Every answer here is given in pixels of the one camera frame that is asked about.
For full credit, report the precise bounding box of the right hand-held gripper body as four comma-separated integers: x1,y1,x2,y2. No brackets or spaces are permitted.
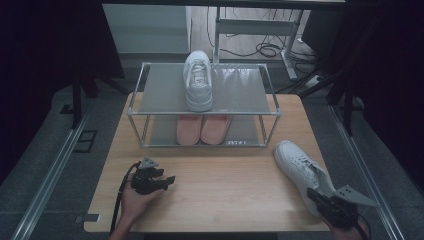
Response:
316,184,381,230

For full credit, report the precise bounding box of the person's right hand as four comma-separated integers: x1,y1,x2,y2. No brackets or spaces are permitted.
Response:
328,215,372,240

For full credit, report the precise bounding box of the person's left hand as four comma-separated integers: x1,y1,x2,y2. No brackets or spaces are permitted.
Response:
119,173,167,225

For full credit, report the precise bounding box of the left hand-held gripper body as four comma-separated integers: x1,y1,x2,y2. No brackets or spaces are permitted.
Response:
130,155,166,196

